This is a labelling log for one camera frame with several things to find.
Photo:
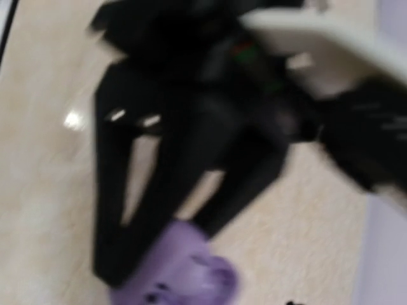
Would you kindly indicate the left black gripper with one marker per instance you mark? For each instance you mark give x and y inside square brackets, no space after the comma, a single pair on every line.
[181,50]

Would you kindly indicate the lilac earbud charging case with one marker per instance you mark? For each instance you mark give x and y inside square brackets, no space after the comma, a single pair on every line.
[179,269]

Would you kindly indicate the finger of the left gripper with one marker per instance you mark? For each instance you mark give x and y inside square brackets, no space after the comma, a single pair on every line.
[253,162]
[124,97]

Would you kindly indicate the black earbud near front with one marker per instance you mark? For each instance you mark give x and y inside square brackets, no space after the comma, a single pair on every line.
[293,302]

